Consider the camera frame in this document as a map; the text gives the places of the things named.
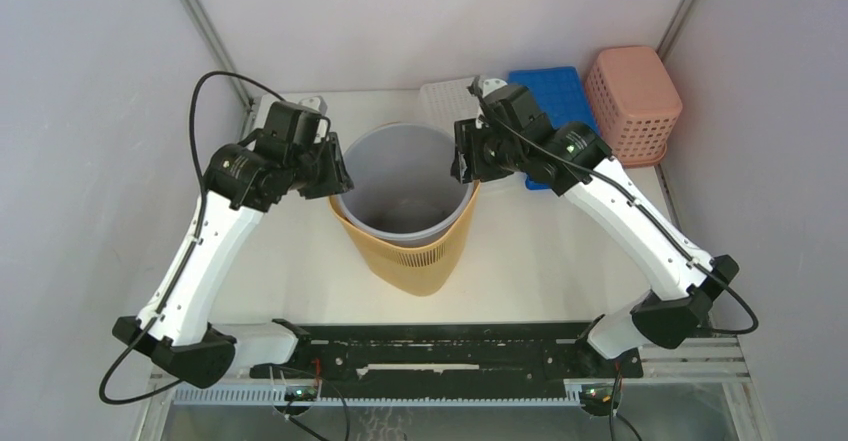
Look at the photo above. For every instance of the aluminium frame rail right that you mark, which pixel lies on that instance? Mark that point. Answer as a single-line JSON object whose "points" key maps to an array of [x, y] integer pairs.
{"points": [[669, 41]]}

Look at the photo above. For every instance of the aluminium frame rail left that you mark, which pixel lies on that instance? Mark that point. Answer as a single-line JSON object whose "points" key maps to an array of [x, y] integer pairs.
{"points": [[204, 24]]}

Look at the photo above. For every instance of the white perforated plastic basket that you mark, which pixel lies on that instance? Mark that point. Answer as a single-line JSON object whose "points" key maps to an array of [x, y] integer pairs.
{"points": [[442, 104]]}

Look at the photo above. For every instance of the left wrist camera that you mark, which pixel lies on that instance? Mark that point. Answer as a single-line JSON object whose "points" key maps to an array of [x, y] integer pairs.
{"points": [[312, 108]]}

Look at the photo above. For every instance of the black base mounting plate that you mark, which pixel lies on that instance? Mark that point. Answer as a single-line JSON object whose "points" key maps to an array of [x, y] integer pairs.
{"points": [[463, 362]]}

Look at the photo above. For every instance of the yellow ribbed waste bin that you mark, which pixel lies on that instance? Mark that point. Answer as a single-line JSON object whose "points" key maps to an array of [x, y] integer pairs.
{"points": [[420, 271]]}

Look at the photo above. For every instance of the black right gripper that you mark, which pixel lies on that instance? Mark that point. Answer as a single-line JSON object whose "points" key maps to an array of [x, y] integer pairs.
{"points": [[468, 140]]}

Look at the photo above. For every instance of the aluminium frame rail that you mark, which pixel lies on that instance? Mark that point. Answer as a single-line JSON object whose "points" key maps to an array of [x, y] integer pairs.
{"points": [[204, 24], [669, 41]]}

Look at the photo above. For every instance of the blue compartment tray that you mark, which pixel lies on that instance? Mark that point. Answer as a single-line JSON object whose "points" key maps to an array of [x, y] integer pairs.
{"points": [[559, 93]]}

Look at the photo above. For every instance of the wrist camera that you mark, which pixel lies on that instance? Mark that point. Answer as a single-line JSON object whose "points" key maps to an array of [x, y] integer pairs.
{"points": [[312, 108], [480, 86]]}

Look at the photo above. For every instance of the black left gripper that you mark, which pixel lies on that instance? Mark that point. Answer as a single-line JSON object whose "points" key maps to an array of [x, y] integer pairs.
{"points": [[337, 180]]}

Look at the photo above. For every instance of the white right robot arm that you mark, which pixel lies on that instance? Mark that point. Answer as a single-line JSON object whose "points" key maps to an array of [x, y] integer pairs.
{"points": [[684, 280]]}

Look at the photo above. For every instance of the grey bin liner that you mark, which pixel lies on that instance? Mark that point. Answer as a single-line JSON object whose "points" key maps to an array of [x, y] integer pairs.
{"points": [[404, 192]]}

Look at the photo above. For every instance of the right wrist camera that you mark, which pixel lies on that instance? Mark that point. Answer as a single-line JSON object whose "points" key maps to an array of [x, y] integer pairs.
{"points": [[480, 86]]}

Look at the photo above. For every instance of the pink perforated plastic basket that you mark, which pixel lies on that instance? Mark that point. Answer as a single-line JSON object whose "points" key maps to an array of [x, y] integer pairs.
{"points": [[634, 102]]}

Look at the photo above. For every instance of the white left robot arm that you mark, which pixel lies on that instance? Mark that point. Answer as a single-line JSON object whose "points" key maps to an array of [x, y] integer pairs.
{"points": [[173, 329]]}

